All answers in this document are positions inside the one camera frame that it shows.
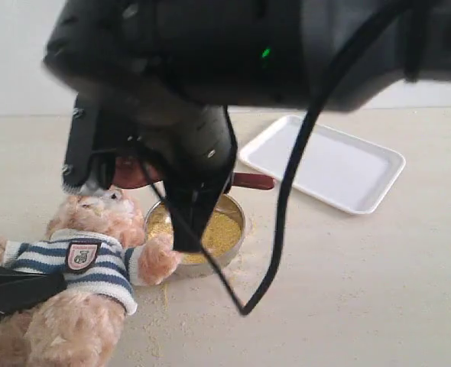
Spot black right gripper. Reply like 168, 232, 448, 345
160, 167, 233, 252

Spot dark red wooden spoon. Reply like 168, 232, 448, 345
112, 157, 275, 190

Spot beige teddy bear striped sweater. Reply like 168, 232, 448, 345
0, 187, 181, 366

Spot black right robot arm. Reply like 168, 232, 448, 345
44, 1, 451, 252

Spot yellow millet grains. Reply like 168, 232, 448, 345
147, 206, 242, 258

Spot steel bowl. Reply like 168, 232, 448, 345
144, 195, 246, 278

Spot white rectangular plastic tray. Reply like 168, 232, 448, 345
238, 115, 406, 215

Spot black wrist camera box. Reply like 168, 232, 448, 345
62, 94, 115, 196

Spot black cable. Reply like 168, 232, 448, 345
141, 0, 425, 317

